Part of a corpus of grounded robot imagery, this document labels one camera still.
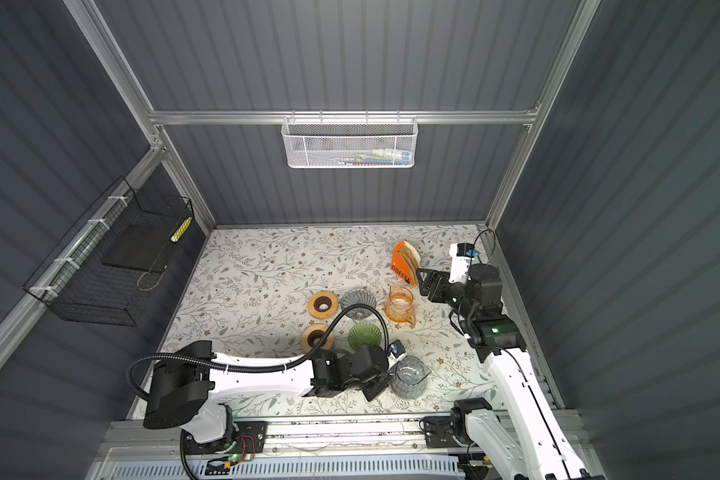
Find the black corrugated cable hose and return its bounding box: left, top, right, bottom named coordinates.
left=125, top=303, right=391, bottom=403

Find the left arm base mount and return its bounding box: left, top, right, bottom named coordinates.
left=179, top=421, right=269, bottom=455

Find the orange glass carafe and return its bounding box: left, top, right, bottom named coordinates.
left=383, top=285, right=417, bottom=327

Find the white wire mesh basket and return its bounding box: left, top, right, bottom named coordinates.
left=281, top=118, right=419, bottom=169

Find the grey glass dripper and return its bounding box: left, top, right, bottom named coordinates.
left=339, top=288, right=377, bottom=321

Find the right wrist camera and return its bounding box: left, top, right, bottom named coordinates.
left=449, top=242, right=477, bottom=283

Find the orange coffee filter box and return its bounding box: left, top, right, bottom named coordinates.
left=390, top=241, right=421, bottom=286

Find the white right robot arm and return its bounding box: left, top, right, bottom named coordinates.
left=416, top=263, right=596, bottom=479

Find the floral table mat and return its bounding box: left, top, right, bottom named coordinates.
left=160, top=224, right=504, bottom=417

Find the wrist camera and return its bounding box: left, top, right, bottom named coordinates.
left=387, top=340, right=407, bottom=362
left=449, top=242, right=477, bottom=283

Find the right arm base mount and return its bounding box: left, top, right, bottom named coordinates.
left=419, top=397, right=492, bottom=449

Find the grey glass carafe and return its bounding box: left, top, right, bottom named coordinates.
left=389, top=356, right=430, bottom=400

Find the black wire basket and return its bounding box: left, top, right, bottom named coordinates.
left=24, top=177, right=194, bottom=327

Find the white ribbed front panel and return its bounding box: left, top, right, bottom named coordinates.
left=110, top=454, right=466, bottom=480

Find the wooden dripper ring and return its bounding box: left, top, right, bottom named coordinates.
left=307, top=290, right=340, bottom=320
left=300, top=323, right=335, bottom=354

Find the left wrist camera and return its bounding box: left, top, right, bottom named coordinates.
left=387, top=340, right=407, bottom=362

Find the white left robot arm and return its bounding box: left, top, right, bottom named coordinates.
left=132, top=341, right=406, bottom=444

